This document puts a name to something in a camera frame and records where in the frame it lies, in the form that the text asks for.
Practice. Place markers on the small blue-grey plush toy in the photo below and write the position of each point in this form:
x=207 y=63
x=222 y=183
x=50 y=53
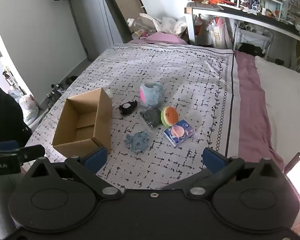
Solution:
x=137 y=141

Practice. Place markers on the watermelon slice plush toy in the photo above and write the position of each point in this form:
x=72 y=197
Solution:
x=170 y=115

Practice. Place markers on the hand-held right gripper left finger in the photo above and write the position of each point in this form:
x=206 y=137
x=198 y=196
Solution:
x=96 y=158

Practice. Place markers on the blue tissue packet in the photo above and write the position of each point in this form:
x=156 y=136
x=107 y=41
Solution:
x=178 y=133

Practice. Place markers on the dark cloth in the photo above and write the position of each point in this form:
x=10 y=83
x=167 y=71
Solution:
x=151 y=117

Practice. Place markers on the black crochet toy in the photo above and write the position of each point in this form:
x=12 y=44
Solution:
x=127 y=107

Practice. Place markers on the black-topped white desk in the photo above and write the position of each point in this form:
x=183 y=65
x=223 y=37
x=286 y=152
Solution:
x=260 y=17

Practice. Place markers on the white plastic bag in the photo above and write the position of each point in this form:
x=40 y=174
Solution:
x=28 y=108

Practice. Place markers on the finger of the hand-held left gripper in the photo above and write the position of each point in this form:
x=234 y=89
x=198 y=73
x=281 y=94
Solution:
x=5 y=146
x=31 y=153

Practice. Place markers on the person's black clothing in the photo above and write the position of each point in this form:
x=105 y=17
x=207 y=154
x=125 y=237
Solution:
x=5 y=112

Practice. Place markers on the white duvet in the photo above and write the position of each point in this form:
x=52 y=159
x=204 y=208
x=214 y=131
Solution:
x=282 y=100

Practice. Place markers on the grey-blue fluffy plush toy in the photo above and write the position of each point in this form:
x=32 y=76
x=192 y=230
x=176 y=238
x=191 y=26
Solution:
x=151 y=93

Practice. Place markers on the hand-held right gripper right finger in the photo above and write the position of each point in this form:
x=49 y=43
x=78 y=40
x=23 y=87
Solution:
x=213 y=160

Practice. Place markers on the white crumpled tissue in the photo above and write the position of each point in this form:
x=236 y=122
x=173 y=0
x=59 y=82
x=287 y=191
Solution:
x=108 y=93

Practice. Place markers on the brown cardboard box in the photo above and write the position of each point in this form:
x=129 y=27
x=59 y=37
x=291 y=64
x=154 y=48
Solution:
x=72 y=120

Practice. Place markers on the black and white sneakers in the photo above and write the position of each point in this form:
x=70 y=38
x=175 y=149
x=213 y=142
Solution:
x=55 y=92

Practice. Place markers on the clear plastic jar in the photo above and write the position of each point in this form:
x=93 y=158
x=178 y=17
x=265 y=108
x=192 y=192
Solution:
x=137 y=24

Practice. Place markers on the black shoe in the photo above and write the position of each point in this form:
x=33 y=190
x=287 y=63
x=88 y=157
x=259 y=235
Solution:
x=71 y=80

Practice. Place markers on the paper cup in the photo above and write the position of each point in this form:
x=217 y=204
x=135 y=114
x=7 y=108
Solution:
x=138 y=34

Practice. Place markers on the white plastic bags pile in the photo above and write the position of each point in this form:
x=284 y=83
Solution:
x=168 y=23

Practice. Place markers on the pink pillow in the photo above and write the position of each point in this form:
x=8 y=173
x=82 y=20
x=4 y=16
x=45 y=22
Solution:
x=162 y=38

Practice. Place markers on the brown board in dark frame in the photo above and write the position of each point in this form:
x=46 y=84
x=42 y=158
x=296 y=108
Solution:
x=126 y=7

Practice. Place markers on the white paper bag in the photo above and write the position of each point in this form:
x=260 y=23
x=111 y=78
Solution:
x=218 y=32

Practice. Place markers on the pink bed sheet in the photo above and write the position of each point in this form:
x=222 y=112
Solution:
x=248 y=92

